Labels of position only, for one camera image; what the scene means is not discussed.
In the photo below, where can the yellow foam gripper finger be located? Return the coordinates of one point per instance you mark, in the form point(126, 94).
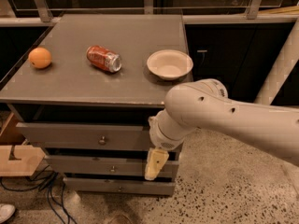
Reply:
point(156, 160)

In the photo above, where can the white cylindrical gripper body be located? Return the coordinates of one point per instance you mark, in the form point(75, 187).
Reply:
point(160, 138)

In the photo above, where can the grey top drawer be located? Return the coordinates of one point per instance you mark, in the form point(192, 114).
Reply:
point(86, 136)

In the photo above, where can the grey drawer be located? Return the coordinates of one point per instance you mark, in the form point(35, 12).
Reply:
point(97, 165)
point(86, 136)
point(120, 186)

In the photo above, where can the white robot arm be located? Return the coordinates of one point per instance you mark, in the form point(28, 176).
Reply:
point(205, 104)

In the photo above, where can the grey bottom drawer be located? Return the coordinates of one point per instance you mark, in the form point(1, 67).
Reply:
point(120, 186)

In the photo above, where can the grey middle drawer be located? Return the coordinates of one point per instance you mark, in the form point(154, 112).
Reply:
point(97, 165)

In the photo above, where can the grey drawer cabinet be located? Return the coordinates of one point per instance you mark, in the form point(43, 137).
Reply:
point(72, 90)

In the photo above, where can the white paper bowl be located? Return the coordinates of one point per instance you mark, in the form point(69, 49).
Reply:
point(169, 64)

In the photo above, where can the brown shoe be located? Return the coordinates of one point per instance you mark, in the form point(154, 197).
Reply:
point(120, 219)

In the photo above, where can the red soda can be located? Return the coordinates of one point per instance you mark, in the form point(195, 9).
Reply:
point(104, 59)

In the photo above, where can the black low cabinet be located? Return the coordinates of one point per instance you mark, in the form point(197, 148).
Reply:
point(240, 56)

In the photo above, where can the light wooden box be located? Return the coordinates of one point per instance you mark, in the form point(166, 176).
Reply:
point(17, 157)

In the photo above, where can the orange fruit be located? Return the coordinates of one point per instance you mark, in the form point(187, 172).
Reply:
point(39, 58)

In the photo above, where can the white shoe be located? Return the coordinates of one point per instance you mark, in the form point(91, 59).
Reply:
point(6, 212)

